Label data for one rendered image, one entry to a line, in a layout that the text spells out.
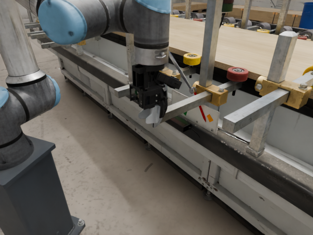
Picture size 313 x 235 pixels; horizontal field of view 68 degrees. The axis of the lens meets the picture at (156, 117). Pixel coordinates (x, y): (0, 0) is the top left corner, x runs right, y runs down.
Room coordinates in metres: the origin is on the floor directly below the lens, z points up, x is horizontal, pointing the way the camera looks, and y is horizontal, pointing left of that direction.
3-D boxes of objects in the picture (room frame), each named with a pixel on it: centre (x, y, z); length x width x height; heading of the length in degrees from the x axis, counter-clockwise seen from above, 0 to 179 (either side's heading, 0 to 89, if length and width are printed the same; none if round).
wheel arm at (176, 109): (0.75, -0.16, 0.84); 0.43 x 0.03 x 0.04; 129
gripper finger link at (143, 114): (0.61, 0.03, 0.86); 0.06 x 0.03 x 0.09; 128
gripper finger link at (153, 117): (0.59, 0.01, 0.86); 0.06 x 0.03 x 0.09; 128
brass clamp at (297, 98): (0.61, -0.36, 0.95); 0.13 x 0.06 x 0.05; 39
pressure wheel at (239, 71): (0.88, -0.32, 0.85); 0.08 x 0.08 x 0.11
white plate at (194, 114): (0.83, -0.15, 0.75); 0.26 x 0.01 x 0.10; 39
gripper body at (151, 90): (0.60, 0.02, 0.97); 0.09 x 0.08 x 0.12; 128
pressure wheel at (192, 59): (1.07, -0.17, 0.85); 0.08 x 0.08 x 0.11
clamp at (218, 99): (0.80, -0.20, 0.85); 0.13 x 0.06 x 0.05; 39
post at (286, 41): (0.62, -0.34, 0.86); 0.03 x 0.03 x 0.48; 39
